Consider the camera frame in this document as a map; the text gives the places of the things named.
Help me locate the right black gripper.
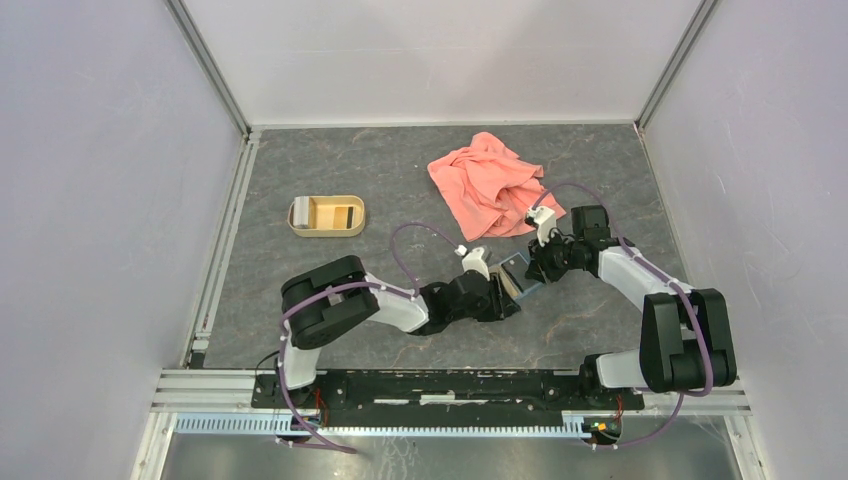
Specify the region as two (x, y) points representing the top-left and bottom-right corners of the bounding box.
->
(523, 229), (583, 284)

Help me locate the blue card holder wallet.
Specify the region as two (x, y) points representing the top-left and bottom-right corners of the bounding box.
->
(498, 252), (542, 301)

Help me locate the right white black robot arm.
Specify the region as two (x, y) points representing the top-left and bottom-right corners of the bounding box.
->
(525, 205), (737, 408)

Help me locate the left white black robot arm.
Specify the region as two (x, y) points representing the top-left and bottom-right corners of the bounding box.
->
(275, 247), (521, 408)

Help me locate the grey card stack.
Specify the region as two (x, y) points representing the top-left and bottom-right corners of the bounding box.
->
(290, 196), (314, 229)

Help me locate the pink crumpled cloth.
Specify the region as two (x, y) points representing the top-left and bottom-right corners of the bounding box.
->
(427, 132), (545, 242)

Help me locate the beige oval tray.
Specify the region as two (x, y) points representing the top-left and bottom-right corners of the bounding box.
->
(287, 195), (366, 238)

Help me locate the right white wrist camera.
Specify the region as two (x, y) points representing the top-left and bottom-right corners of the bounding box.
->
(525, 206), (557, 247)

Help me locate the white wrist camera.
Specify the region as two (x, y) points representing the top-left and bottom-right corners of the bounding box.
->
(454, 245), (491, 279)
(525, 206), (557, 247)

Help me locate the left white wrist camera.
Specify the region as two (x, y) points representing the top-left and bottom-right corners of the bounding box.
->
(454, 245), (491, 279)

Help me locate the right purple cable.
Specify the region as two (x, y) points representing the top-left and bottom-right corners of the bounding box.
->
(529, 182), (717, 452)

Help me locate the purple cable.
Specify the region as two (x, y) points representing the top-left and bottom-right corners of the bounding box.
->
(276, 222), (465, 455)
(529, 182), (717, 452)

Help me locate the white slotted cable duct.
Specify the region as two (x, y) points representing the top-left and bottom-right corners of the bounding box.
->
(173, 413), (590, 440)

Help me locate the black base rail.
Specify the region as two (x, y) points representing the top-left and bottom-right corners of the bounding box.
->
(251, 369), (645, 428)

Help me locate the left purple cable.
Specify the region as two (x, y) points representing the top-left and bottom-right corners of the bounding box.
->
(276, 222), (465, 455)

